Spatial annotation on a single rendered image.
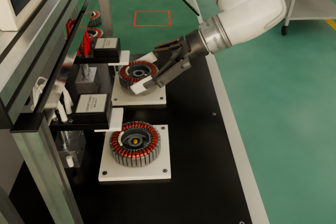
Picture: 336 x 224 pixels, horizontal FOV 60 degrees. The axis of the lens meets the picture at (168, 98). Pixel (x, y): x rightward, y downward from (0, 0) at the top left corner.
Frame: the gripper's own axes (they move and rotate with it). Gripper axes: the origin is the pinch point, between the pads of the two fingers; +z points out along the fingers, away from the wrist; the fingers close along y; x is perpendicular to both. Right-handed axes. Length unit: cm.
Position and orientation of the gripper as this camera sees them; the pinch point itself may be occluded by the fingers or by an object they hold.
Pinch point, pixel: (139, 74)
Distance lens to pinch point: 82.8
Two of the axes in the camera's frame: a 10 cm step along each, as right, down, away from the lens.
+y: 0.5, 6.3, -7.8
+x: 5.0, 6.6, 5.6
